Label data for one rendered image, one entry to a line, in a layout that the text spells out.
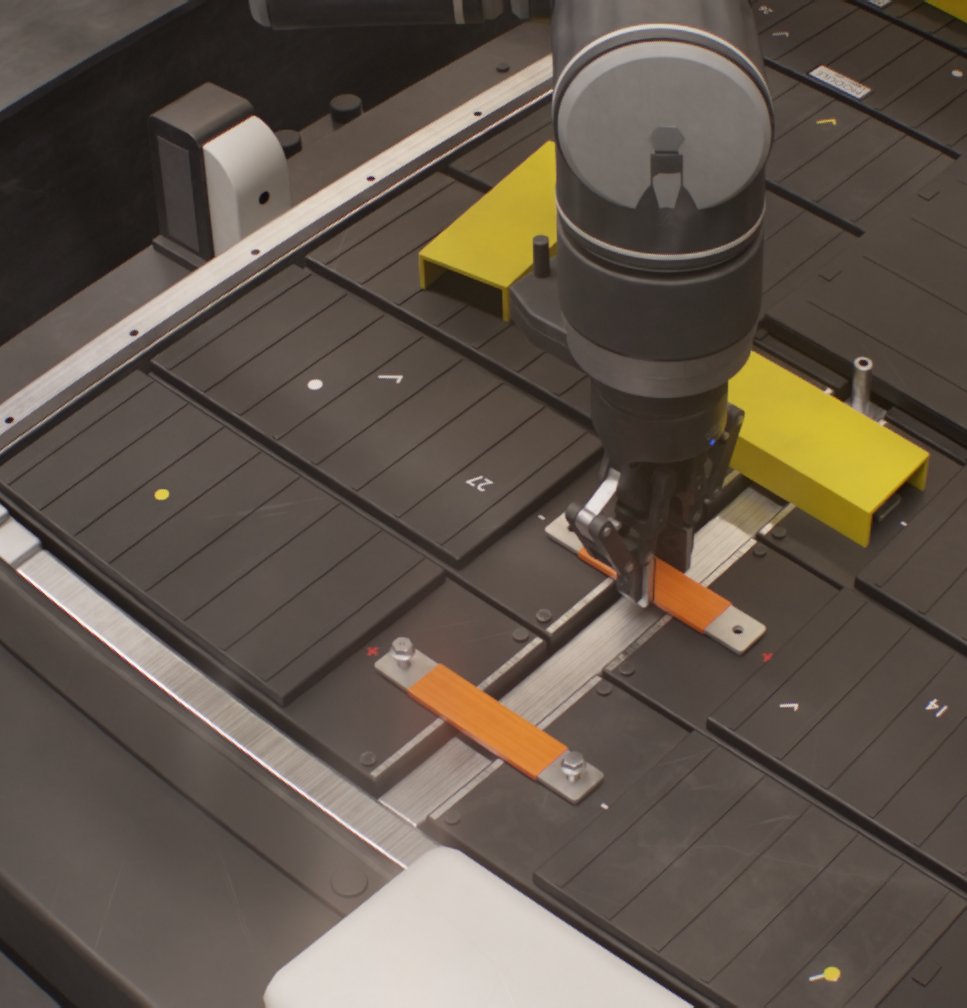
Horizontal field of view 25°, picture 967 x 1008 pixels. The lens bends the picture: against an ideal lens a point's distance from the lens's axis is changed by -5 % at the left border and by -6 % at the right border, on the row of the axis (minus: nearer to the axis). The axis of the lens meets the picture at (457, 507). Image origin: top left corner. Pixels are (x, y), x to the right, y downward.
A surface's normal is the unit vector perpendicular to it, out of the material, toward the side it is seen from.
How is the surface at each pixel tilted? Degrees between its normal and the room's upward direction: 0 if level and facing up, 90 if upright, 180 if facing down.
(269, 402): 0
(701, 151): 90
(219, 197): 90
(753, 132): 89
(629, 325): 90
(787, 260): 0
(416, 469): 0
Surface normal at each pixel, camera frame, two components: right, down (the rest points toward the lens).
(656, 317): -0.11, 0.69
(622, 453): -0.58, 0.59
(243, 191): 0.72, 0.36
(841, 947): -0.04, -0.72
